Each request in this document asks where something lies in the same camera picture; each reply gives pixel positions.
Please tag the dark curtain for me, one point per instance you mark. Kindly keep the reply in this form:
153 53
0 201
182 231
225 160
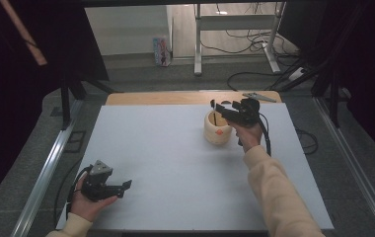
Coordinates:
4 115
369 82

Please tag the black metal stand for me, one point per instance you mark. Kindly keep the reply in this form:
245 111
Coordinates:
65 102
333 98

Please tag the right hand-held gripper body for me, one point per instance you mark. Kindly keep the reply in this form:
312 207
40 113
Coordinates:
249 112

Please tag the white power strip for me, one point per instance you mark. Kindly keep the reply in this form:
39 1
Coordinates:
296 74

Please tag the aluminium floor rail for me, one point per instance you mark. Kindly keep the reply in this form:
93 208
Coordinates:
356 171
44 177

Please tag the grey metal tool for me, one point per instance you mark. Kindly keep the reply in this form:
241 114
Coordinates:
259 96

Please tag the person's right hand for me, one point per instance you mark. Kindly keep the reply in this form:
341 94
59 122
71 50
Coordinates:
249 136

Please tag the black floor frame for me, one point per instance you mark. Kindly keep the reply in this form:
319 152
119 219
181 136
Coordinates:
75 141

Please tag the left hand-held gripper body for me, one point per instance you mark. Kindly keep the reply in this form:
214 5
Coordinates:
96 186

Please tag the wooden bar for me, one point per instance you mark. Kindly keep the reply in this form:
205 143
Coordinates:
24 33

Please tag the colourful printed box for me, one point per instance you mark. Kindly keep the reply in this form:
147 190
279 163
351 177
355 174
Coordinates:
162 52

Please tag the white metal desk frame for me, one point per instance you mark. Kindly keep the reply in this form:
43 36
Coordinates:
198 39

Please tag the person's left hand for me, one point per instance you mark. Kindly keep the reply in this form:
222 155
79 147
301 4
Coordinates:
85 205

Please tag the cream round pen holder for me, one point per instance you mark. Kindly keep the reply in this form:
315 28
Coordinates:
216 133

